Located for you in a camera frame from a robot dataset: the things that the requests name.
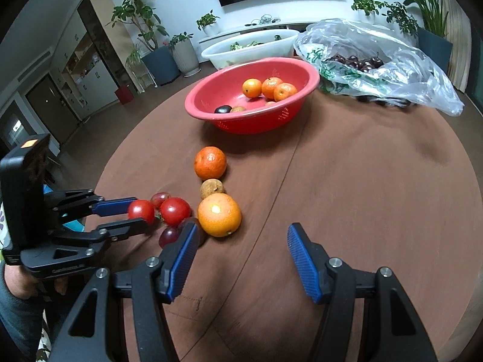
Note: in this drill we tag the brown tablecloth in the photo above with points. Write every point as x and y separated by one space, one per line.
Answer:
339 196

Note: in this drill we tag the large broad-leaf potted plant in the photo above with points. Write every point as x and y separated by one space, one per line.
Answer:
434 51

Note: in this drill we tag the small dark red tomato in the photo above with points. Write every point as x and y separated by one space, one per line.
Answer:
159 198

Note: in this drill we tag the red waste bin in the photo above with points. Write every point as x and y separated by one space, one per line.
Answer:
125 95

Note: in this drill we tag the white plastic basin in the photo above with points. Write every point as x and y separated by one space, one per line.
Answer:
241 58

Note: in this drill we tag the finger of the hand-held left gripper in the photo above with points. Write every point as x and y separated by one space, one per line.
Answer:
113 206
128 228

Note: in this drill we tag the clear plastic bag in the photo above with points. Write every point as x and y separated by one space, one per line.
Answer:
415 79

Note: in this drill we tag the small potted plant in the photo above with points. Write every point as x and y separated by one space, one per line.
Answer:
210 28
368 7

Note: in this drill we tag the person's left hand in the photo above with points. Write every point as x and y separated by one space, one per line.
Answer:
20 282

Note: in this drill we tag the green leafy vegetables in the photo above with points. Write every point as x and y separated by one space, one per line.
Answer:
245 44

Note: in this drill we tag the pile of dark cherries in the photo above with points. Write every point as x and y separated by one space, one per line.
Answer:
354 63

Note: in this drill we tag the beige curtain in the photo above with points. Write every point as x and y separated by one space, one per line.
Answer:
458 45

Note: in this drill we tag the dark reddish orange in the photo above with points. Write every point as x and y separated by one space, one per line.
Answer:
210 163

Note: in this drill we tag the plant in white ribbed pot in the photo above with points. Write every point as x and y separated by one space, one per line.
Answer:
185 58

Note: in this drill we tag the person's left forearm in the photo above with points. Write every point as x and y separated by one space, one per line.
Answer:
19 324

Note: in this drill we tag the white patterned cloth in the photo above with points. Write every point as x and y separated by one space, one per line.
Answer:
46 343

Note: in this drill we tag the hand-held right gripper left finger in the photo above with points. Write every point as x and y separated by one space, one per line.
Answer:
183 264

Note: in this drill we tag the white television cabinet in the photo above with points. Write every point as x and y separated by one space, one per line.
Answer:
217 36

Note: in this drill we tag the plant in tall white pot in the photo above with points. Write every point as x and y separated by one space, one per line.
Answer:
402 17

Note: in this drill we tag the tall potted tree plant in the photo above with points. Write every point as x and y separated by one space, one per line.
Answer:
162 64

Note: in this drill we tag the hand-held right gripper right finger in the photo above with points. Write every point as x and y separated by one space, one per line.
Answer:
305 264

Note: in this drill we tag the spider plant on white stand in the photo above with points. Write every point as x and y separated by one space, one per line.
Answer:
137 60

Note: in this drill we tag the red plastic basin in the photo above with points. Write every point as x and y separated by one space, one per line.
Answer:
211 94

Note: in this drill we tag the white wall cabinet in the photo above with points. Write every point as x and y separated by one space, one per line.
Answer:
86 71

